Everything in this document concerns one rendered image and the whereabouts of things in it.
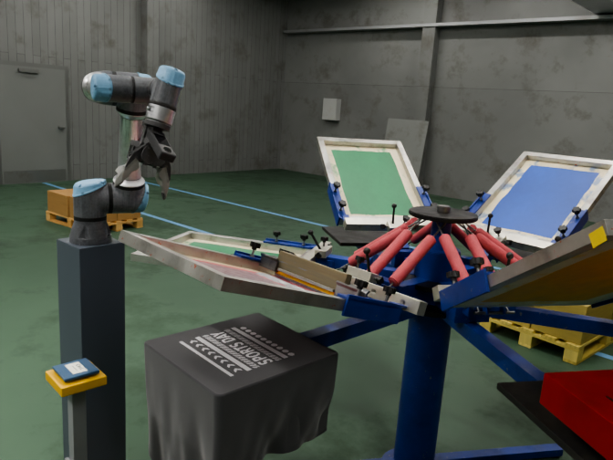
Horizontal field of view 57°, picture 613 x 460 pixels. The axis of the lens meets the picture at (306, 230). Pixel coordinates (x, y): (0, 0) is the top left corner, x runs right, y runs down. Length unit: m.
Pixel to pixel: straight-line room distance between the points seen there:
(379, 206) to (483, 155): 8.96
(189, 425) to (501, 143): 10.75
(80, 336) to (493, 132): 10.63
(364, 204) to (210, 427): 1.94
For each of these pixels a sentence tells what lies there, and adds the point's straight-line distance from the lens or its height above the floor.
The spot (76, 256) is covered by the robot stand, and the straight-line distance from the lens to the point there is 2.20.
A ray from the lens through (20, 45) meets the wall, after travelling 11.61.
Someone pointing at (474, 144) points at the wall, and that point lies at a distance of 12.30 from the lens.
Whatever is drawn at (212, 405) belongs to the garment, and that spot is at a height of 0.91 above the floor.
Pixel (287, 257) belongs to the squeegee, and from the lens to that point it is 2.12.
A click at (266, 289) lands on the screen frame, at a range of 1.52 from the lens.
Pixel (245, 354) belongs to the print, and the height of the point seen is 0.95.
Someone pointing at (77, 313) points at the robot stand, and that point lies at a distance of 2.26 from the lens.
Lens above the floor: 1.76
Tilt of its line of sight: 13 degrees down
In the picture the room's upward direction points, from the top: 4 degrees clockwise
